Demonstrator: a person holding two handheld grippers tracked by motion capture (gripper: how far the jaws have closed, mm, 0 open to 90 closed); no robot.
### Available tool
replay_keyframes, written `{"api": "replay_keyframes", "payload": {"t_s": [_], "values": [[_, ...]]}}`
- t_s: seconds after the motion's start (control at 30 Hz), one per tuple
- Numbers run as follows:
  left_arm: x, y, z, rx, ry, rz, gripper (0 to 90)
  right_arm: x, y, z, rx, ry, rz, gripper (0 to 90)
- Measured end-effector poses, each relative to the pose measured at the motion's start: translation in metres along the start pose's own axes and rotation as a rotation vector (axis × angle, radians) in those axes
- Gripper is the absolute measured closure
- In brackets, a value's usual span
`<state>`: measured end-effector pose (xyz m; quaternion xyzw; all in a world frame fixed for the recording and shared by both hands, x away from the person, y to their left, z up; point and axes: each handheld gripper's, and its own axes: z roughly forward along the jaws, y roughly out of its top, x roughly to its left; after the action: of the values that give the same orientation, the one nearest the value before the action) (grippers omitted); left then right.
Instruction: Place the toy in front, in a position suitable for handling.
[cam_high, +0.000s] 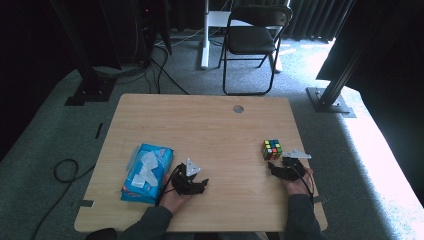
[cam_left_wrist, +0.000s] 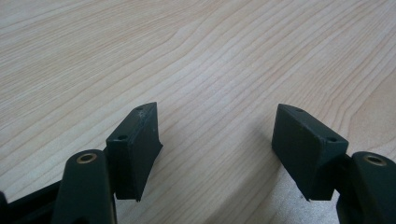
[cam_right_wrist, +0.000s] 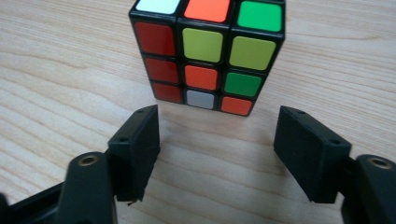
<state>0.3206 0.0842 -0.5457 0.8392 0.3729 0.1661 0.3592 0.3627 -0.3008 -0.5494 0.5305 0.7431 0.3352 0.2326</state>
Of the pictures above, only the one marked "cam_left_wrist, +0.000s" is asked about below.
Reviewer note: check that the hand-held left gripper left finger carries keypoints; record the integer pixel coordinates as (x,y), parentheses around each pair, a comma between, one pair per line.
(135,155)

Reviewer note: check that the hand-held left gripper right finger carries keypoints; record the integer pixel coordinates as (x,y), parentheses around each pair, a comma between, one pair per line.
(305,149)

